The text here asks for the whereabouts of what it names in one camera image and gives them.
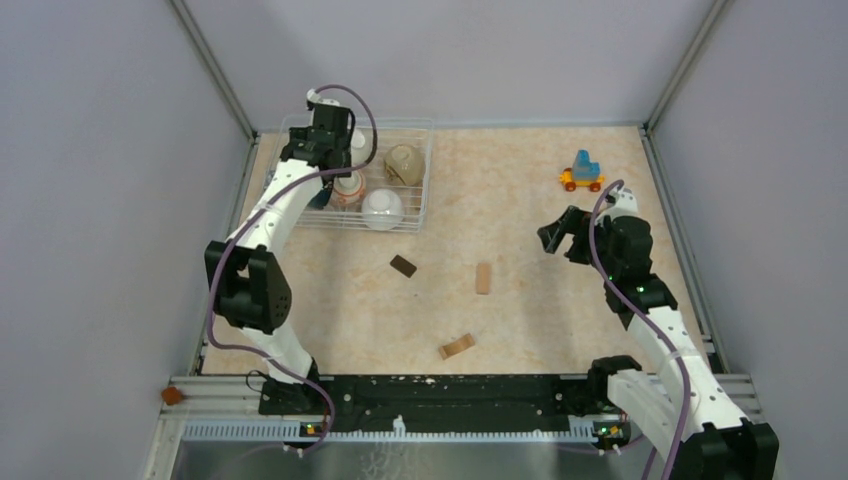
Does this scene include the small orange block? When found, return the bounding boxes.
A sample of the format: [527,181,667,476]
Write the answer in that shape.
[160,386,184,406]

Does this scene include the toy brick car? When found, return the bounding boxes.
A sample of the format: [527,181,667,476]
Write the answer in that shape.
[559,149,605,192]

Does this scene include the light wooden block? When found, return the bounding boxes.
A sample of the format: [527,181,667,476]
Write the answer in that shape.
[475,262,492,295]

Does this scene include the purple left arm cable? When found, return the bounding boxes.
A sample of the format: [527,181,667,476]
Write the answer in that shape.
[206,84,379,455]

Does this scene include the white orange patterned bowl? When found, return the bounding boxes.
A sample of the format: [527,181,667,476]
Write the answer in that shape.
[330,171,366,208]

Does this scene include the white wire dish rack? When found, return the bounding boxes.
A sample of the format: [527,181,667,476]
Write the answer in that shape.
[296,118,434,233]

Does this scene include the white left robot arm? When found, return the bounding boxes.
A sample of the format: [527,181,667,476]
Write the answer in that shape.
[204,100,356,385]

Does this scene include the beige leaf pattern bowl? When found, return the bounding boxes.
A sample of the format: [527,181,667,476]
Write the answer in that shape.
[383,144,426,187]

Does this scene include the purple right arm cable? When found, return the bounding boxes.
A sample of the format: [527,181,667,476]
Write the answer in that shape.
[588,179,694,480]

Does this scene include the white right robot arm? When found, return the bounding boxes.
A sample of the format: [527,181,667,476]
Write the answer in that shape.
[537,206,779,479]

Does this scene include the arched wooden block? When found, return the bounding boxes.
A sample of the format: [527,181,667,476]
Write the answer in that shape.
[438,333,476,360]

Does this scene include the white footed bowl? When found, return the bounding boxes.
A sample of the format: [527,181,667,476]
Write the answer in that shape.
[350,128,373,167]

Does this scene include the plain white bowl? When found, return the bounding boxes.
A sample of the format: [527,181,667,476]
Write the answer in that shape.
[361,188,404,231]

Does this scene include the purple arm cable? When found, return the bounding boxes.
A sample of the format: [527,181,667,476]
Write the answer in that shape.
[206,84,379,455]
[588,179,694,480]

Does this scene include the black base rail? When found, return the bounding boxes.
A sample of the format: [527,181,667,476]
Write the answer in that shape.
[258,373,637,439]

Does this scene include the dark brown wooden block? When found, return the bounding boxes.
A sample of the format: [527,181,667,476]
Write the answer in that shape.
[390,255,418,278]

